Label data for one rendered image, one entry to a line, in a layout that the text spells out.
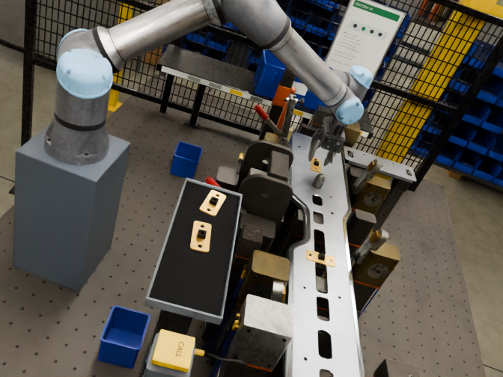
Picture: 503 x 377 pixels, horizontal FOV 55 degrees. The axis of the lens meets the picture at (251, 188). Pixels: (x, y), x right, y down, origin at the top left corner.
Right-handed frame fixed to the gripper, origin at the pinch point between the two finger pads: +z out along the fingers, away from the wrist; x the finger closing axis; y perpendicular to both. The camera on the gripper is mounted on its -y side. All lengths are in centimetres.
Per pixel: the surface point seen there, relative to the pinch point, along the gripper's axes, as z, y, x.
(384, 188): -1.8, 8.4, 22.6
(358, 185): 0.6, 7.3, 14.4
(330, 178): 2.3, 5.6, 5.2
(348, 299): 1, 59, 7
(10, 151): 104, -80, -143
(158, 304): -15, 88, -38
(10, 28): 78, -172, -187
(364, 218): 3.0, 20.9, 16.3
